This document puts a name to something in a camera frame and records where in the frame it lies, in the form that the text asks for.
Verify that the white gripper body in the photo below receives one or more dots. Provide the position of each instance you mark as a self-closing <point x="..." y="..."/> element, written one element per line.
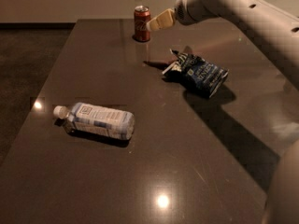
<point x="184" y="12"/>

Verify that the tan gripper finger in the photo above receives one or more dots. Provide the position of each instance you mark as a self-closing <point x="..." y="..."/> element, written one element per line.
<point x="164" y="20"/>

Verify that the red coke can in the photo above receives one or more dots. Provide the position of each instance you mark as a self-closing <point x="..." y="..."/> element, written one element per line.
<point x="141" y="17"/>

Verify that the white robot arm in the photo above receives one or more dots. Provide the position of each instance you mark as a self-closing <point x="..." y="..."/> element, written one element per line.
<point x="275" y="33"/>

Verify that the blue chip bag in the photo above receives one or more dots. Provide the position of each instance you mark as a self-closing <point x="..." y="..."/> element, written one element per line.
<point x="201" y="75"/>

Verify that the clear plastic water bottle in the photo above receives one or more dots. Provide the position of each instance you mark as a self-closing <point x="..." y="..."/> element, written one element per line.
<point x="95" y="119"/>

